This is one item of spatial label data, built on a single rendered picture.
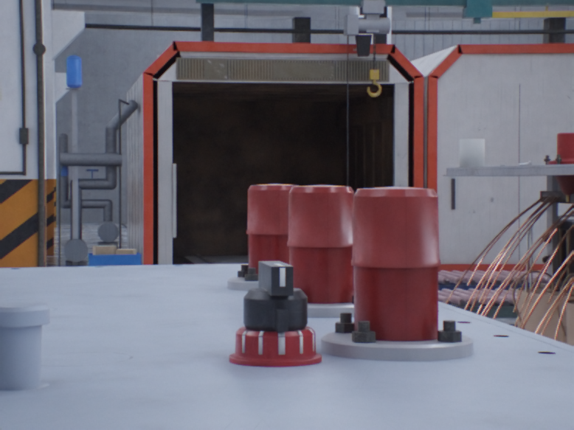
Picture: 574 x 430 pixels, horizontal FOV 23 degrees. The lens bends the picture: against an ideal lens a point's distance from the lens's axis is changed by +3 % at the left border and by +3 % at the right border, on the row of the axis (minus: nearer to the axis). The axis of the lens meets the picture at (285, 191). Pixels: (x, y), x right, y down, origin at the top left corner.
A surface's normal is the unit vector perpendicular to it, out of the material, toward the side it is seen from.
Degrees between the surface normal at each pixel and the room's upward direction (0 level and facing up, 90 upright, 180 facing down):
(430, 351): 90
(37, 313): 90
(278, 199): 89
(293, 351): 88
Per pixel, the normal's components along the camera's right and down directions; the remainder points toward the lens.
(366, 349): -0.46, 0.01
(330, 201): 0.21, -0.01
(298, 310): 0.68, 0.00
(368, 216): -0.70, -0.01
